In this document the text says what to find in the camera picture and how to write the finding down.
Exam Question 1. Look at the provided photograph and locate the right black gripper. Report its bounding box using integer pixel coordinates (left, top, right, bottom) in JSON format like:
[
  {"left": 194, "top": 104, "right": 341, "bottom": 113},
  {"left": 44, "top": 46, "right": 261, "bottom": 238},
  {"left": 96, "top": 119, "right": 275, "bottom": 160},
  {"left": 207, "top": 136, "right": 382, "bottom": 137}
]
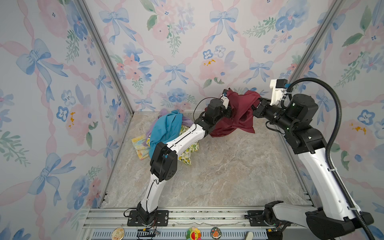
[{"left": 247, "top": 96, "right": 297, "bottom": 136}]

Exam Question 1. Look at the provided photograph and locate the maroon cloth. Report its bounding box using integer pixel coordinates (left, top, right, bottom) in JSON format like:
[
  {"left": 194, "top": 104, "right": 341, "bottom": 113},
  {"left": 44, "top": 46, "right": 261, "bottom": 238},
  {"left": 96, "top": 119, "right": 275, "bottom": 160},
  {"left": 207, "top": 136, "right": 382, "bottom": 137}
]
[{"left": 210, "top": 89, "right": 261, "bottom": 138}]

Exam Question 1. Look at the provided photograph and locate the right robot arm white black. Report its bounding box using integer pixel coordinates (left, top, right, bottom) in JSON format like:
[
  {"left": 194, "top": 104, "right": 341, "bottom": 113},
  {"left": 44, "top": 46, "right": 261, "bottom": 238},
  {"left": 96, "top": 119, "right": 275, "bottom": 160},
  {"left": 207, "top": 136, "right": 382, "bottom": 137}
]
[{"left": 253, "top": 94, "right": 374, "bottom": 240}]

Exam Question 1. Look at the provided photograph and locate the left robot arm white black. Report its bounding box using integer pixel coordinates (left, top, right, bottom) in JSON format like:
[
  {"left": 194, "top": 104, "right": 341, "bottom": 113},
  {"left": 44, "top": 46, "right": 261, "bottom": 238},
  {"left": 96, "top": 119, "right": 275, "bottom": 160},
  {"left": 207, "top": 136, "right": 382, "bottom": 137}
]
[{"left": 136, "top": 96, "right": 232, "bottom": 226}]

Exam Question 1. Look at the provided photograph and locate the lavender cloth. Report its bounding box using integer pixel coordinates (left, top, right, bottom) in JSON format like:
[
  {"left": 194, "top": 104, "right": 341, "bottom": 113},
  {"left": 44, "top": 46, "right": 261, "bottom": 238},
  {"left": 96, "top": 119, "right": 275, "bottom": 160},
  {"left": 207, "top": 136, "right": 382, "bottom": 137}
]
[{"left": 146, "top": 109, "right": 193, "bottom": 139}]

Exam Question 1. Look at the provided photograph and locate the teal cloth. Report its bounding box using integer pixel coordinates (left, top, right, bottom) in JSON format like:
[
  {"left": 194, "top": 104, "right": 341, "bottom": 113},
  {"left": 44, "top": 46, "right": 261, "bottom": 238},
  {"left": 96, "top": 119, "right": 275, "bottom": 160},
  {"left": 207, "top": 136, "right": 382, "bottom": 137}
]
[{"left": 150, "top": 111, "right": 183, "bottom": 155}]

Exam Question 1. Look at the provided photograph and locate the lemon print cloth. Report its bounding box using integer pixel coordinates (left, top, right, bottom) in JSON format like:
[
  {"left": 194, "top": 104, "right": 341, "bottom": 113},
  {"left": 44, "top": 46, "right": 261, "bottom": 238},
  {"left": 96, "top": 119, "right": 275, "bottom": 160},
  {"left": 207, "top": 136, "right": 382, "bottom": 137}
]
[{"left": 178, "top": 125, "right": 200, "bottom": 166}]

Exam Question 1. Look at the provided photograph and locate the pastel yellow tie-dye cloth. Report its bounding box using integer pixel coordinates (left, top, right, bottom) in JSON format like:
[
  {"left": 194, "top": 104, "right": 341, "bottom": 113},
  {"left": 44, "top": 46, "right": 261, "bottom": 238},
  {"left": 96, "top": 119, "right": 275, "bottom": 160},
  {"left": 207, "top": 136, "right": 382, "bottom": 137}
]
[{"left": 132, "top": 134, "right": 150, "bottom": 160}]

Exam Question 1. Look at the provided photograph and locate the colourful round sticker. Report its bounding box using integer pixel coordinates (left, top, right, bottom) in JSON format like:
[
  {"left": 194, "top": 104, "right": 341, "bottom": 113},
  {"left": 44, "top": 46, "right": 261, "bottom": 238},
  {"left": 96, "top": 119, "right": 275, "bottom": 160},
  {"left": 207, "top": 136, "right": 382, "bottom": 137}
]
[{"left": 186, "top": 227, "right": 202, "bottom": 240}]

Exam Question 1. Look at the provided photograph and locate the beige oval sticker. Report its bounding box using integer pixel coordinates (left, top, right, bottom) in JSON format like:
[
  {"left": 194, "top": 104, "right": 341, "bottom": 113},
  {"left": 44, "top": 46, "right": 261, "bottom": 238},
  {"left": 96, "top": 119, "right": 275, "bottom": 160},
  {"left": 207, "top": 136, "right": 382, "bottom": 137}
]
[{"left": 111, "top": 228, "right": 125, "bottom": 240}]

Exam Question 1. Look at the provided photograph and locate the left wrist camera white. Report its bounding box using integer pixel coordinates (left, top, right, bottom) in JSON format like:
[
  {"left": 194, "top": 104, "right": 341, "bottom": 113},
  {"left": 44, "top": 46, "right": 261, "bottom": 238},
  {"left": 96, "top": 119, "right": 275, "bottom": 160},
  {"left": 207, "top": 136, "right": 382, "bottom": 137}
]
[{"left": 220, "top": 89, "right": 230, "bottom": 109}]

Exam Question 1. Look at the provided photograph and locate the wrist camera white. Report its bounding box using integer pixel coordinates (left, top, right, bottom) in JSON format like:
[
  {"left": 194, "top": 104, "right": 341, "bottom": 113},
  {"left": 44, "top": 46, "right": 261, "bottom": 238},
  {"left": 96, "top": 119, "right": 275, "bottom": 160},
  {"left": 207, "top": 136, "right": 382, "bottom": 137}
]
[
  {"left": 270, "top": 79, "right": 288, "bottom": 106},
  {"left": 220, "top": 89, "right": 230, "bottom": 109}
]

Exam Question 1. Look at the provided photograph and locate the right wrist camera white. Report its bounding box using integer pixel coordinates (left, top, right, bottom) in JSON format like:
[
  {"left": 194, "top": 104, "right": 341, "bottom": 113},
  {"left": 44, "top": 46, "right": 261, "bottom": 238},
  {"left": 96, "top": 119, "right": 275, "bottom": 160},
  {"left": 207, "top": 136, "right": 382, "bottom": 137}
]
[{"left": 270, "top": 79, "right": 288, "bottom": 106}]

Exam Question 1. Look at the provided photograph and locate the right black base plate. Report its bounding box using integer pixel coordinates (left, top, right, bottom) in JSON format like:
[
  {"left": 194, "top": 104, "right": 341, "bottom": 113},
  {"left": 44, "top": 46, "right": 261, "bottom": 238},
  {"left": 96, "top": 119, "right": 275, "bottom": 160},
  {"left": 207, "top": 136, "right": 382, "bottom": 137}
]
[{"left": 244, "top": 209, "right": 291, "bottom": 228}]

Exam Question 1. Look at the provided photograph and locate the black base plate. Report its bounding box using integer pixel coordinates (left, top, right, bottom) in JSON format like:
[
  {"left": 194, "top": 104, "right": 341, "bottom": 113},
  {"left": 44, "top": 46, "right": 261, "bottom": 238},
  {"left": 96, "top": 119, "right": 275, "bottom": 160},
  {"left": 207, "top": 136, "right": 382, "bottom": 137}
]
[
  {"left": 127, "top": 210, "right": 169, "bottom": 227},
  {"left": 244, "top": 209, "right": 291, "bottom": 228}
]

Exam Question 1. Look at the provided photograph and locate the aluminium rail frame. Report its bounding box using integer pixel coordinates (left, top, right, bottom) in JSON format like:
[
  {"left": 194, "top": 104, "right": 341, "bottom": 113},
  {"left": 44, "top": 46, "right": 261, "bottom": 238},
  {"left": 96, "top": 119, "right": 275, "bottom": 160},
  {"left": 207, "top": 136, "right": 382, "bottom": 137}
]
[{"left": 74, "top": 205, "right": 340, "bottom": 240}]

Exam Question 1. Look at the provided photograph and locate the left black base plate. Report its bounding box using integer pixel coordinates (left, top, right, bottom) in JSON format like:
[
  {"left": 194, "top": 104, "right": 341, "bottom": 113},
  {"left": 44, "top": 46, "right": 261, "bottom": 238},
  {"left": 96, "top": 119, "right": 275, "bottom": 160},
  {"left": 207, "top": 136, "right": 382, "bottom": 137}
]
[{"left": 127, "top": 210, "right": 169, "bottom": 227}]

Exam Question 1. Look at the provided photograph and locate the right aluminium corner post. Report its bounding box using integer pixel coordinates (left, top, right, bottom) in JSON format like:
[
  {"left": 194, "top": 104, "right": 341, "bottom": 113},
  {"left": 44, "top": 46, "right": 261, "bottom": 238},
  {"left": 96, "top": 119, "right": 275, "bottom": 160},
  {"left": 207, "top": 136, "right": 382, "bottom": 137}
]
[{"left": 288, "top": 0, "right": 345, "bottom": 84}]

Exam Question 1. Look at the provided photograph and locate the aluminium corner post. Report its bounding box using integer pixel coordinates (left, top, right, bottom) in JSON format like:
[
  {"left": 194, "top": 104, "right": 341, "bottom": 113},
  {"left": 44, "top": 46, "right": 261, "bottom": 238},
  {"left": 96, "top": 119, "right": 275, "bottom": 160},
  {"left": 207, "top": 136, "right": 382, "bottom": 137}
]
[
  {"left": 288, "top": 0, "right": 345, "bottom": 84},
  {"left": 74, "top": 0, "right": 134, "bottom": 117}
]

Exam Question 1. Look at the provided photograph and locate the left aluminium corner post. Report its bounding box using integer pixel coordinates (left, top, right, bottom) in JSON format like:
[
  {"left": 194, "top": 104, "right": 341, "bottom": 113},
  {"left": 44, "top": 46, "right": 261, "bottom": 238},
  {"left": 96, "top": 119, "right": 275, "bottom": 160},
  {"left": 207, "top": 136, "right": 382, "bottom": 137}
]
[{"left": 74, "top": 0, "right": 134, "bottom": 117}]

